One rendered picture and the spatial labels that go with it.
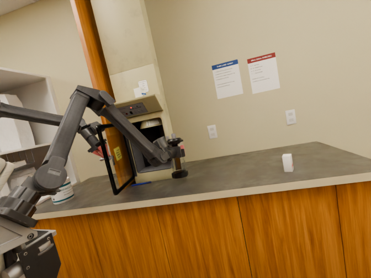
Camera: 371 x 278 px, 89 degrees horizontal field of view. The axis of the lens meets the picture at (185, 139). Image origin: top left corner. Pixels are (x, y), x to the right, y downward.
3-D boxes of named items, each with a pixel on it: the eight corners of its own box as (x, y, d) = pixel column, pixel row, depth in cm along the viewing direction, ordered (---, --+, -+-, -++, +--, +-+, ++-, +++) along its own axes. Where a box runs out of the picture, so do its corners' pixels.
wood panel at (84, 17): (146, 168, 177) (108, 10, 160) (149, 167, 176) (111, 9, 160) (119, 190, 129) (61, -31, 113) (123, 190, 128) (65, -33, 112)
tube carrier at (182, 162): (174, 172, 124) (168, 140, 123) (190, 171, 122) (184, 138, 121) (169, 177, 114) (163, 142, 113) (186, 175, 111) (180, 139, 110)
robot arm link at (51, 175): (70, 89, 81) (79, 75, 75) (101, 105, 89) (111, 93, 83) (22, 193, 56) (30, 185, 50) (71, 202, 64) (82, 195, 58)
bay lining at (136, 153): (149, 163, 158) (139, 122, 154) (179, 158, 153) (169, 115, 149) (137, 172, 135) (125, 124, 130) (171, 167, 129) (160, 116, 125)
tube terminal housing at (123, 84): (148, 172, 160) (126, 80, 151) (185, 166, 154) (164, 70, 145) (136, 183, 136) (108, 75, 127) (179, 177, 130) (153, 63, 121)
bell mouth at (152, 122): (145, 127, 148) (143, 121, 148) (167, 123, 145) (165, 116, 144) (136, 129, 131) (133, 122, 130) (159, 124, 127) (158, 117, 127)
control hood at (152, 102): (119, 119, 131) (116, 105, 129) (163, 109, 124) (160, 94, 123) (110, 120, 119) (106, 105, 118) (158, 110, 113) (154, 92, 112)
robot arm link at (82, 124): (72, 127, 112) (75, 119, 106) (89, 120, 121) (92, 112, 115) (85, 142, 112) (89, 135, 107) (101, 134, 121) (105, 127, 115)
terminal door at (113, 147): (134, 177, 134) (121, 122, 129) (115, 196, 104) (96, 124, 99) (133, 177, 134) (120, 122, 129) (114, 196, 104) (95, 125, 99)
